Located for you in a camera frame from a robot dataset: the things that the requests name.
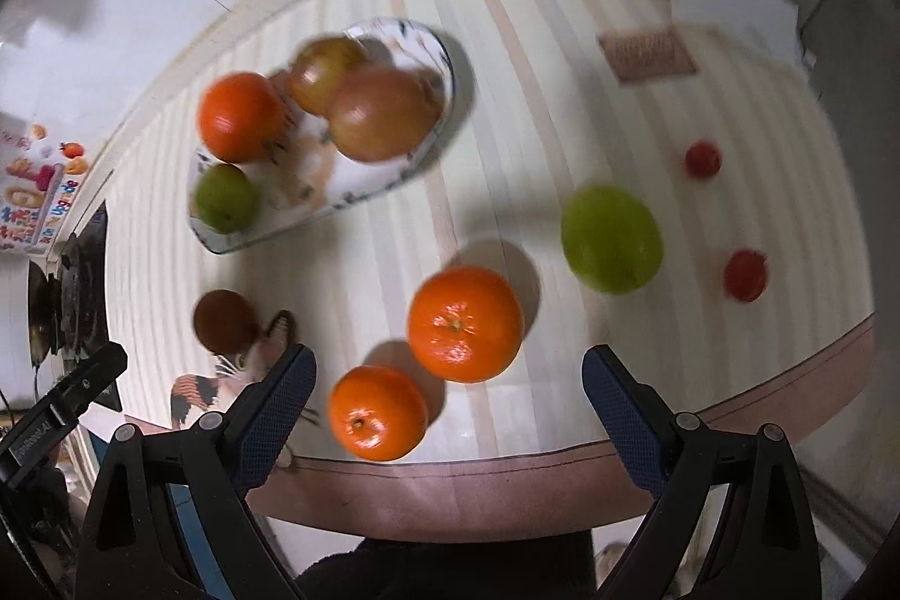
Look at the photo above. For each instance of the small orange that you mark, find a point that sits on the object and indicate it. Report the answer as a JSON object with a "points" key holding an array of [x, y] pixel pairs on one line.
{"points": [[377, 411]]}

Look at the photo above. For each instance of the large green citrus fruit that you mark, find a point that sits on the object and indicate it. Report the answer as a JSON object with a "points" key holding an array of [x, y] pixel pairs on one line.
{"points": [[612, 239]]}

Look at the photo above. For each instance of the small red tomato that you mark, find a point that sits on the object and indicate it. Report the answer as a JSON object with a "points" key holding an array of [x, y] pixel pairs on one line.
{"points": [[745, 275], [703, 160]]}

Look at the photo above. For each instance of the orange with glossy skin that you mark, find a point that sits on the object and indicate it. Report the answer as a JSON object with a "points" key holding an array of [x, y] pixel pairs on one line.
{"points": [[239, 116]]}

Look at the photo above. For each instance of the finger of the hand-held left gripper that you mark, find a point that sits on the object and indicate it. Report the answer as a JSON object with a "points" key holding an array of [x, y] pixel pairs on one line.
{"points": [[67, 403]]}

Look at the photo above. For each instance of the black gas stove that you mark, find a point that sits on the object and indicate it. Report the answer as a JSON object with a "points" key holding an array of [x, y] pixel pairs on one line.
{"points": [[70, 301]]}

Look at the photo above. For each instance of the small green lime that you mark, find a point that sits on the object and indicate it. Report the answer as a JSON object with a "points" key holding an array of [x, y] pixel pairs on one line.
{"points": [[225, 198]]}

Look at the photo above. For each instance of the large orange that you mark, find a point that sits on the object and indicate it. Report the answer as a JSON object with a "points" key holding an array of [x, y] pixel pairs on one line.
{"points": [[465, 324]]}

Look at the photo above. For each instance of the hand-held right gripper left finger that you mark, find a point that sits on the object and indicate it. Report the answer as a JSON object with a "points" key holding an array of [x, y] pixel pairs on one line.
{"points": [[280, 407]]}

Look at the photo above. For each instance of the brown kiwi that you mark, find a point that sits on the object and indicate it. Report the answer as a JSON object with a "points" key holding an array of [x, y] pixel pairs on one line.
{"points": [[225, 322]]}

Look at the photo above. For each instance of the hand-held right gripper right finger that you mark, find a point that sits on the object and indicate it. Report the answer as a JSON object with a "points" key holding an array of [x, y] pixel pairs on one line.
{"points": [[626, 424]]}

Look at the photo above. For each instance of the striped tablecloth with rooster print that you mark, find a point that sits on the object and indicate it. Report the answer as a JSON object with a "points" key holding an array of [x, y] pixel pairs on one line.
{"points": [[506, 80]]}

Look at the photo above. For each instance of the brown card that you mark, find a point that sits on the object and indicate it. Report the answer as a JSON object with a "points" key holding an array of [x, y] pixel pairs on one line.
{"points": [[647, 53]]}

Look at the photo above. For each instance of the white patterned oval plate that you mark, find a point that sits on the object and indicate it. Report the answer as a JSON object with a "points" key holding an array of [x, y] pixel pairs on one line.
{"points": [[365, 178]]}

